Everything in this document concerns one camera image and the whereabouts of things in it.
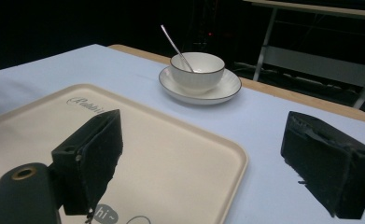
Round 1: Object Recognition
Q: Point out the white ceramic bowl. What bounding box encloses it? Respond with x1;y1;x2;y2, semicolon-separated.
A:
169;51;226;95

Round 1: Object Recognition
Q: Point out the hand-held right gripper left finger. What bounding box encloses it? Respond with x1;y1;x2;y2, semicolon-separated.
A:
50;108;124;217

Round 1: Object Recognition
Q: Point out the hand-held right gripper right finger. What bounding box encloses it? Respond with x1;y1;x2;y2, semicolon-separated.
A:
280;110;365;220

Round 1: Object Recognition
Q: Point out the metal spoon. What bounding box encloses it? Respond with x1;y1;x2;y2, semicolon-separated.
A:
160;24;195;74

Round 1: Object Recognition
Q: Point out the beige plastic tray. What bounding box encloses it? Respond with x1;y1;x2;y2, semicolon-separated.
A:
0;83;249;224

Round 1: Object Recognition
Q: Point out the white ceramic saucer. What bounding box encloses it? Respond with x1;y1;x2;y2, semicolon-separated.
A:
158;65;243;105

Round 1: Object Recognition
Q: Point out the light blue tablecloth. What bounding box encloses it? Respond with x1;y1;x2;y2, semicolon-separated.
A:
0;43;365;224

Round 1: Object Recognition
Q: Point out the metal frame table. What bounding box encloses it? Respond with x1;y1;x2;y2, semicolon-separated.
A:
242;0;365;110

